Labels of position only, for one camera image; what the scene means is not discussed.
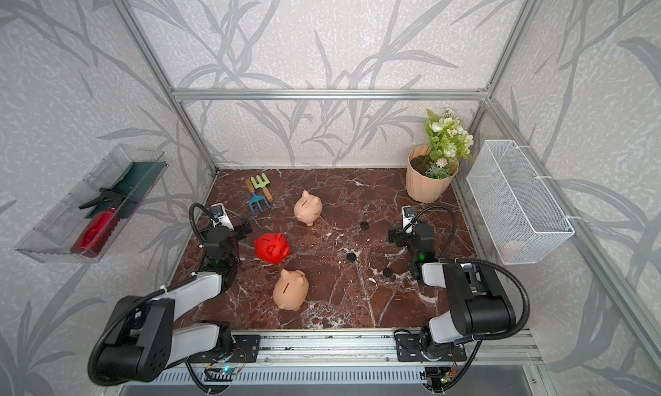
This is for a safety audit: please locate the green toy garden rake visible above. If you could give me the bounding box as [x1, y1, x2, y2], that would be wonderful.
[251, 173, 274, 203]

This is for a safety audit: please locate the pink piggy bank far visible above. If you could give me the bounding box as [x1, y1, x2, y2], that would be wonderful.
[294, 191, 323, 227]

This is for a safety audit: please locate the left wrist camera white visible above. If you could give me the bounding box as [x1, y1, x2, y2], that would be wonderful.
[208, 203, 234, 231]

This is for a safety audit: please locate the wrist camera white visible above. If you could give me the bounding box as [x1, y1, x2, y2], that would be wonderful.
[208, 203, 234, 231]
[401, 206, 416, 233]

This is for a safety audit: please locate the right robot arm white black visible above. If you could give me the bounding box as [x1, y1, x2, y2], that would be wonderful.
[388, 222, 517, 363]

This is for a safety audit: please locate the peach flower pot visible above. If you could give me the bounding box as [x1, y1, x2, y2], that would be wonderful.
[406, 145, 459, 203]

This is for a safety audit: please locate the red spray bottle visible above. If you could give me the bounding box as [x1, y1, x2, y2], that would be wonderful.
[70, 207, 120, 258]

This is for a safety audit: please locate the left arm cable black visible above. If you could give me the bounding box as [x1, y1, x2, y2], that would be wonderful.
[188, 203, 216, 246]

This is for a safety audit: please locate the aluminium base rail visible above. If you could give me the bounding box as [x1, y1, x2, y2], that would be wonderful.
[97, 328, 557, 395]

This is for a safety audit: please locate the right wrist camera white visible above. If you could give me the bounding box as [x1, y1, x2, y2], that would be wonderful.
[401, 206, 416, 233]

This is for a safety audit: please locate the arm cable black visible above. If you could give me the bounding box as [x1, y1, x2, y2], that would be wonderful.
[402, 206, 530, 344]
[188, 203, 216, 246]

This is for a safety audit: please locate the white wire mesh basket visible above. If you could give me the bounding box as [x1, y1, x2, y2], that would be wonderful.
[468, 140, 575, 265]

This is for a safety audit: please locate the pink object in basket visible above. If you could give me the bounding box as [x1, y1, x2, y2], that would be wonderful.
[500, 239, 526, 261]

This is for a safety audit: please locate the red piggy bank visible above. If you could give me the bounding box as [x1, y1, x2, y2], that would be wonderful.
[254, 233, 291, 265]

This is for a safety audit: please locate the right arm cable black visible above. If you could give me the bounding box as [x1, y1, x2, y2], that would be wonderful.
[402, 206, 530, 344]

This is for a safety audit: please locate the clear plastic wall tray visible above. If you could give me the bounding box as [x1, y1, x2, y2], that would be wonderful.
[15, 145, 168, 264]

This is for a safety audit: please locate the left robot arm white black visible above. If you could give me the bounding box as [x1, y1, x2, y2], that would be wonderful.
[87, 221, 252, 387]

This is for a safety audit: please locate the aluminium frame crossbar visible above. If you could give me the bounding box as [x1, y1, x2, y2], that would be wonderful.
[172, 88, 487, 101]

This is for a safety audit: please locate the blue toy garden fork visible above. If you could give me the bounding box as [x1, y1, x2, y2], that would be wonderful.
[245, 179, 271, 216]

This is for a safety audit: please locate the artificial green white plant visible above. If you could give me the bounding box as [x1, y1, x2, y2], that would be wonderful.
[422, 108, 473, 179]

